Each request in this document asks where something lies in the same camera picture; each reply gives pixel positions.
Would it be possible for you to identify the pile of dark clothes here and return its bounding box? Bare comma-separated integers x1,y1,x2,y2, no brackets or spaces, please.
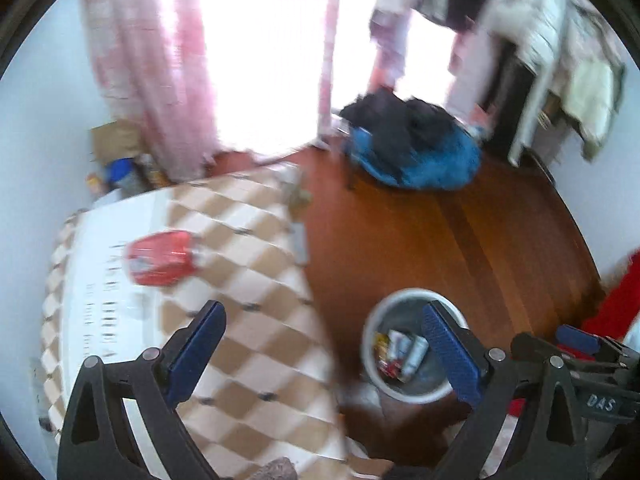
340,90,460,182

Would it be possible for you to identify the small pale hanging garment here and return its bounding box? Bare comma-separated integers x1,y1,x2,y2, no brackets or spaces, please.
369,5,412,92

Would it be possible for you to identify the blue lidded tin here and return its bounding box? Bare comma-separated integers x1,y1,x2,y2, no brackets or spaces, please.
107,158,139,194

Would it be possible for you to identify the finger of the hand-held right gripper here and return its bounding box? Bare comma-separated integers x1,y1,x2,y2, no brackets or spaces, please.
510,332,627,385
556,324,627,362

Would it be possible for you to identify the white down jacket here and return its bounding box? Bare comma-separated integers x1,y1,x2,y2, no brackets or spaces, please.
479,0,572,77

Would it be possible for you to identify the checkered tablecloth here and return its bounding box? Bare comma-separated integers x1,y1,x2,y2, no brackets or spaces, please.
39,166,352,480

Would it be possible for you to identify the clear bottle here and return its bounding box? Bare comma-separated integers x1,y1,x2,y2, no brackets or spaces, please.
140,154,167,189

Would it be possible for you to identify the red snack bag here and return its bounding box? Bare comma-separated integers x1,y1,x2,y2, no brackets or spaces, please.
125,230,199,287

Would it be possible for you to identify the pink floral curtain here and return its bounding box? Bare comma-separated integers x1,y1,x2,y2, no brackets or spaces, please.
79,0,437,187

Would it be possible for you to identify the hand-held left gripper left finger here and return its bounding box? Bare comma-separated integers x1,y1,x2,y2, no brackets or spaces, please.
56,300,228,480

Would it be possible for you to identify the white barcode box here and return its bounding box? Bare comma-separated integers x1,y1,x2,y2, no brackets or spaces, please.
397,334,430,377

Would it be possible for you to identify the red cloth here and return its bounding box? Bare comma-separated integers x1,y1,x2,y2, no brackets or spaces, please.
581,251,640,342

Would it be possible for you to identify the cream fleece coat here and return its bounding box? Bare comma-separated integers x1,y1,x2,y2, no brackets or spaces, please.
564,54,627,162

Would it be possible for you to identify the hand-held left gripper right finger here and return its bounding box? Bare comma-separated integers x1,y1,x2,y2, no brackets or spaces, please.
421,300,591,480

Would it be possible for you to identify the white rimmed waste bin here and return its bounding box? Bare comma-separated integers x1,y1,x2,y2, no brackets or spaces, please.
362,288,472,405

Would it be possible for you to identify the brown paper bag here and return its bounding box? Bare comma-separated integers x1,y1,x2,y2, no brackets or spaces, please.
90,119,147,164

